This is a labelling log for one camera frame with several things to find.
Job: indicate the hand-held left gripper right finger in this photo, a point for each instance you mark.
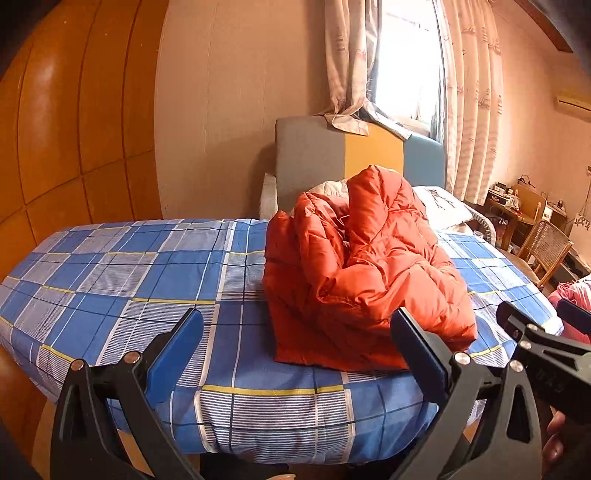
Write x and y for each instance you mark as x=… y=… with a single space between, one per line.
x=415 y=350

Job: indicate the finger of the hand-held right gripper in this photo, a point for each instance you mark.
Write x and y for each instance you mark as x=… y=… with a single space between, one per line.
x=519 y=321
x=575 y=316

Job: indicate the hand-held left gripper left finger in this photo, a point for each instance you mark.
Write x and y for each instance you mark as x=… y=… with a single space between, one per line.
x=175 y=355

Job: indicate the orange puffer jacket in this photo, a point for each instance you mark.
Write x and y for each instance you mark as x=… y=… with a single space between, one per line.
x=369 y=277

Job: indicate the person's right hand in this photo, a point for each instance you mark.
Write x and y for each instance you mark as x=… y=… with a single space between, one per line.
x=556 y=443

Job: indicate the red ruffled bedding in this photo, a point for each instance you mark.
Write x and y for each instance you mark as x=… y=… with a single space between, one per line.
x=575 y=288

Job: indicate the rattan chair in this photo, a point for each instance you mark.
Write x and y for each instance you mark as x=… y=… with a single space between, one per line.
x=549 y=247

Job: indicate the bed with blue plaid sheet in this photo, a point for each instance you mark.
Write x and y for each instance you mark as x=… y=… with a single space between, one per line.
x=138 y=277

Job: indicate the white leaf print board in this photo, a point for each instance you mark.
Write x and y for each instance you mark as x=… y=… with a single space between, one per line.
x=581 y=226

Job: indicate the cluttered wooden desk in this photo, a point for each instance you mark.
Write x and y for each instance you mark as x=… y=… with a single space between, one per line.
x=505 y=207

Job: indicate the wooden chair back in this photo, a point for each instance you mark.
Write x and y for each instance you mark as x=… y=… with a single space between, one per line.
x=531 y=203

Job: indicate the white printed pillow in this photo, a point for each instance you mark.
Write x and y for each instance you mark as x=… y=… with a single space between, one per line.
x=443 y=203

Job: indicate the grey upholstered side panel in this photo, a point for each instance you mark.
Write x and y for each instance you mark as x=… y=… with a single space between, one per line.
x=268 y=196

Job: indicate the white quilted jacket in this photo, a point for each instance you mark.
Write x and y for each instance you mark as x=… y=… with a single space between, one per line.
x=330 y=187

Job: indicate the grey yellow blue headboard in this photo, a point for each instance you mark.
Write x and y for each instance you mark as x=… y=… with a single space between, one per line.
x=309 y=157

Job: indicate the long patterned curtain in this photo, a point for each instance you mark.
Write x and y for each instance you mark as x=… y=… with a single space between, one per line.
x=471 y=92

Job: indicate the wooden wardrobe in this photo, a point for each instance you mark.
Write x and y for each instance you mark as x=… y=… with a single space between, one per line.
x=69 y=115

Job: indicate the window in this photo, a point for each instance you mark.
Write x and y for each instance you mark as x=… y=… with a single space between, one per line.
x=406 y=69

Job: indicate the short patterned curtain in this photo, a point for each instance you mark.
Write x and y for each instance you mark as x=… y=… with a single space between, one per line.
x=346 y=55

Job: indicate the grey padded bed rail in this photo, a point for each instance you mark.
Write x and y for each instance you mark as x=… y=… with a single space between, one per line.
x=482 y=226

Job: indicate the wall air conditioner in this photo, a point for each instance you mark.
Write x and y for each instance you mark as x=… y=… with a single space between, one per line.
x=575 y=104

